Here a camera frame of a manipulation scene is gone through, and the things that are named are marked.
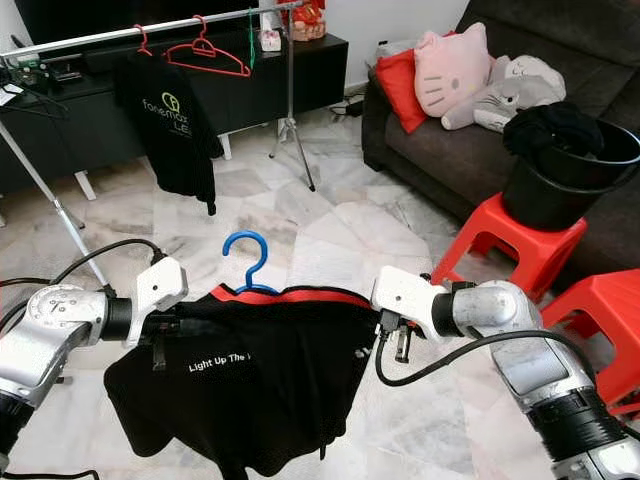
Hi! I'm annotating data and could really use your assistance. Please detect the black shirt with red collar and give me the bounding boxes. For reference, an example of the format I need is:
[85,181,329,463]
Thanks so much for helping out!
[103,283,381,479]

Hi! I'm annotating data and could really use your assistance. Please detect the blue plastic hanger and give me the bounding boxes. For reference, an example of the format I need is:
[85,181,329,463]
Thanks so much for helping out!
[222,230,279,296]

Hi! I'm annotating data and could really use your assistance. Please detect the green plastic hanger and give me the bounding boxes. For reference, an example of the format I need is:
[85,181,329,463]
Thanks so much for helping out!
[245,8,258,71]

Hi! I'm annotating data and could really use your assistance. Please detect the red plastic stool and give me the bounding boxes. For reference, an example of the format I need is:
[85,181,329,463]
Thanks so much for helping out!
[430,192,589,301]
[540,268,640,416]

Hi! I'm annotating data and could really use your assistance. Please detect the black fonemax print shirt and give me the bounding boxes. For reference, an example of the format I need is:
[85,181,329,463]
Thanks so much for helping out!
[113,50,224,216]

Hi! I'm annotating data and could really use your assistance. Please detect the dark grey fabric sofa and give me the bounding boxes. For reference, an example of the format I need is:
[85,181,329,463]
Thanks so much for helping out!
[363,0,640,291]

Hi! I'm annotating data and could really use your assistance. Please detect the black plastic bucket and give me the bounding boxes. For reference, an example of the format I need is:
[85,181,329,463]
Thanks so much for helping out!
[502,120,640,233]

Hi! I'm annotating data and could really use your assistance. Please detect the red cushion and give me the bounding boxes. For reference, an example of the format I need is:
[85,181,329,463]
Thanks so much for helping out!
[375,45,433,134]

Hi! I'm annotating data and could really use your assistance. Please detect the plain black garment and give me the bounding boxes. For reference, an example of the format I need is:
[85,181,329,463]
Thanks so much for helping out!
[503,100,606,159]

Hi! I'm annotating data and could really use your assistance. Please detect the grey Totoro plush open eyes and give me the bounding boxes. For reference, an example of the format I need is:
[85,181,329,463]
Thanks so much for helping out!
[440,70,568,134]

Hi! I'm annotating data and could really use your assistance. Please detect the pink cat face pillow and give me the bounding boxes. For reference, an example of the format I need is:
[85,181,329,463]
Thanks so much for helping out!
[413,22,494,119]

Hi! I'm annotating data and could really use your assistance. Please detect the black TV console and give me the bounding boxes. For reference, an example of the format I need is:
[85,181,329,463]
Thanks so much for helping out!
[0,33,349,201]

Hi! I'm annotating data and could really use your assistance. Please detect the white lace table cloth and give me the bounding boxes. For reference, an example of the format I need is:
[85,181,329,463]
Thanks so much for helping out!
[375,38,421,59]

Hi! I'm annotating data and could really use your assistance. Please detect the silver metal clothes rack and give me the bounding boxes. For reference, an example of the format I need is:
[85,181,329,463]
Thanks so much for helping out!
[0,0,316,286]

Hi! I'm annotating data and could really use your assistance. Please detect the grey Totoro plush closed eyes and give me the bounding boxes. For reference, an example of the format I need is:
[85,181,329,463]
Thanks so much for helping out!
[490,55,561,86]

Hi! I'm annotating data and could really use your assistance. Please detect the black flat television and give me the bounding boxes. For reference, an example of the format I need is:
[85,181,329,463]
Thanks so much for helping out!
[15,0,261,43]

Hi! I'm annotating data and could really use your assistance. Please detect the red doll figurine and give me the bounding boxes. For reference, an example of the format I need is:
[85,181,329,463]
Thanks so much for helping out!
[280,0,329,41]

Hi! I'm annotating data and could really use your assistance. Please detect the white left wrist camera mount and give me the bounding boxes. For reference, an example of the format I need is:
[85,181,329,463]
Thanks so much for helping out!
[135,255,189,346]

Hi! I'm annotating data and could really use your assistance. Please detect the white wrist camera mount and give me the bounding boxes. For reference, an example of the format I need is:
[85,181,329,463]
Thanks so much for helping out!
[370,265,451,343]
[135,255,189,346]

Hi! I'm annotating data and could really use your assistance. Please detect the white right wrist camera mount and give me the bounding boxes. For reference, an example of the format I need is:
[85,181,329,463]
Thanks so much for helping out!
[370,265,451,343]

